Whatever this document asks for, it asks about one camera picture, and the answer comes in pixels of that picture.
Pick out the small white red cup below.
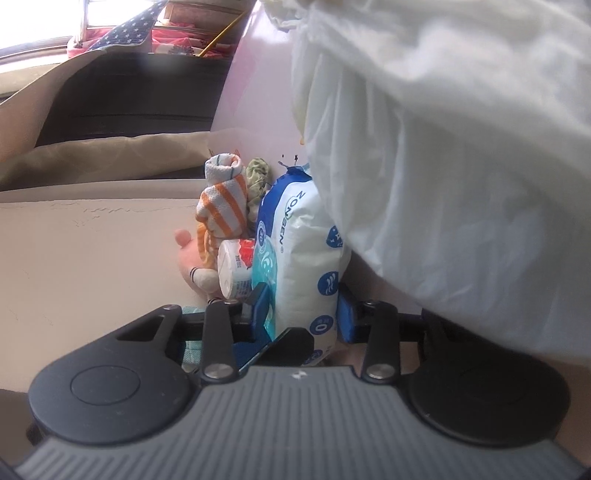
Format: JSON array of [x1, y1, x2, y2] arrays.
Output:
[[217, 237, 257, 300]]

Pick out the blue white wet wipes pack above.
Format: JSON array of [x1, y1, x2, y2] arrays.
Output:
[[252, 166, 354, 367]]

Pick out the yellow pole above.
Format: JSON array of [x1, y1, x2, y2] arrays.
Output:
[[198, 9, 247, 58]]

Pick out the red hanging clothes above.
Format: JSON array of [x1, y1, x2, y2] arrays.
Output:
[[67, 25, 236, 58]]

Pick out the blue star-print cloth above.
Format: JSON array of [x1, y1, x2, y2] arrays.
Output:
[[90, 0, 167, 51]]

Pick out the orange striped towel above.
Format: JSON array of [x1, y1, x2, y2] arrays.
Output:
[[194, 154, 250, 271]]

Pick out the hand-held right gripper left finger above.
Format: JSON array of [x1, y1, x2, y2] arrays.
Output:
[[115, 282, 278, 381]]

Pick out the green patterned cloth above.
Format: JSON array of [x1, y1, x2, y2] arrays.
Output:
[[245, 158, 273, 222]]

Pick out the dark furniture panel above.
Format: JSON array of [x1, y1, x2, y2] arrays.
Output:
[[34, 51, 232, 148]]

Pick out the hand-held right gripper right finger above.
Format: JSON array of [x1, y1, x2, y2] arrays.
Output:
[[337, 284, 462, 384]]

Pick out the white plastic bag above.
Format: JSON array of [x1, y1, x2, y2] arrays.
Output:
[[259, 0, 591, 370]]

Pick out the pink plush toy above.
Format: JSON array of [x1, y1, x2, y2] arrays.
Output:
[[174, 229, 222, 301]]

